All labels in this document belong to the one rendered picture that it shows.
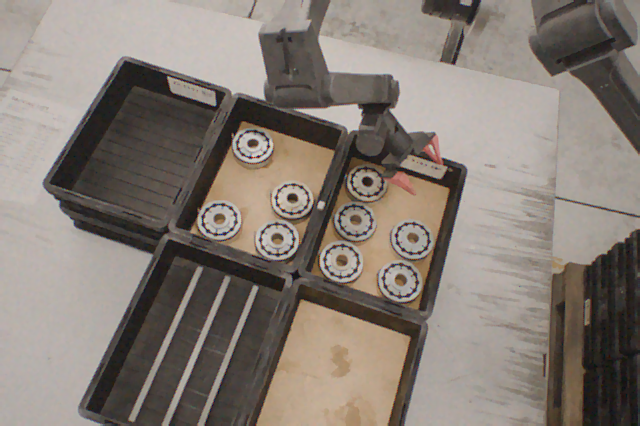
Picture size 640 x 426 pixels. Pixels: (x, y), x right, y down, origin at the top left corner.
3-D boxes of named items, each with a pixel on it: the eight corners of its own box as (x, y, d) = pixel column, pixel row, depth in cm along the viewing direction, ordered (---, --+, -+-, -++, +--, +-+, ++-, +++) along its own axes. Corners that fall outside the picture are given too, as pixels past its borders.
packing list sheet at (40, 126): (4, 88, 164) (3, 86, 164) (82, 106, 164) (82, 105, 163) (-53, 187, 150) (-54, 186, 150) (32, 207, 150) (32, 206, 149)
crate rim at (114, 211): (124, 60, 146) (122, 53, 144) (235, 95, 144) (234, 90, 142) (42, 191, 129) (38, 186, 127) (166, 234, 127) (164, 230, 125)
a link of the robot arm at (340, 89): (331, 67, 81) (262, 70, 85) (332, 109, 82) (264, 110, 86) (404, 74, 120) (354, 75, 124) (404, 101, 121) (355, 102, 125)
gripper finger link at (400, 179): (437, 179, 128) (412, 148, 124) (417, 202, 126) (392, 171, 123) (419, 179, 134) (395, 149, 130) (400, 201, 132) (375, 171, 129)
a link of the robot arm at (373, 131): (398, 76, 118) (358, 77, 122) (385, 104, 110) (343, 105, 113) (404, 126, 126) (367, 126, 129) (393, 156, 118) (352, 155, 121)
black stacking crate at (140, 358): (173, 251, 136) (165, 232, 126) (292, 292, 134) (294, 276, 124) (92, 420, 119) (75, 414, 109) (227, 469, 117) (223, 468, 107)
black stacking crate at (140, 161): (132, 84, 155) (122, 56, 145) (236, 118, 153) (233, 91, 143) (57, 209, 138) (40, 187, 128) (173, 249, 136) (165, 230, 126)
